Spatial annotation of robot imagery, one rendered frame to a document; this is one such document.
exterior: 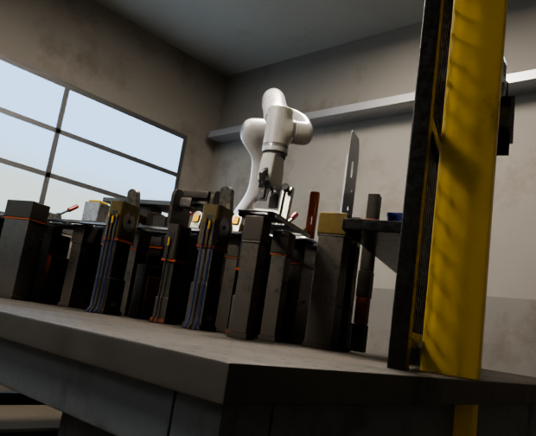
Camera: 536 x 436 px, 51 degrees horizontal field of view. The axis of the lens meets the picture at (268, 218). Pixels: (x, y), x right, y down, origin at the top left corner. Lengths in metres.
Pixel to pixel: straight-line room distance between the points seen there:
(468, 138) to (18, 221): 1.48
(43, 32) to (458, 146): 4.02
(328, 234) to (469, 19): 0.63
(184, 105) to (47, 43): 1.35
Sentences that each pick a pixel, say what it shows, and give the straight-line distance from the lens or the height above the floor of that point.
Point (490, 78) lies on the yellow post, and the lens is 1.18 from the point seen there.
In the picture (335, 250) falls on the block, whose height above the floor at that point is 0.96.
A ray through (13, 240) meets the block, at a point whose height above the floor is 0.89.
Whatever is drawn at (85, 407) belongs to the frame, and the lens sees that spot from 0.81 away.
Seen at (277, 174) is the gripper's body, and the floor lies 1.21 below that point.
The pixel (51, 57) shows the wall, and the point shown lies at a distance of 4.78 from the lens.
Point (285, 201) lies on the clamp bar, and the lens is 1.93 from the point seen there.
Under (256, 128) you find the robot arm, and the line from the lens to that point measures 2.25.
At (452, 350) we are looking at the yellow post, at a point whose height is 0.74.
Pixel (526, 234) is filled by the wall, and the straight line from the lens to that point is 3.66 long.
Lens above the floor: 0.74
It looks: 11 degrees up
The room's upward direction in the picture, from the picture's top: 8 degrees clockwise
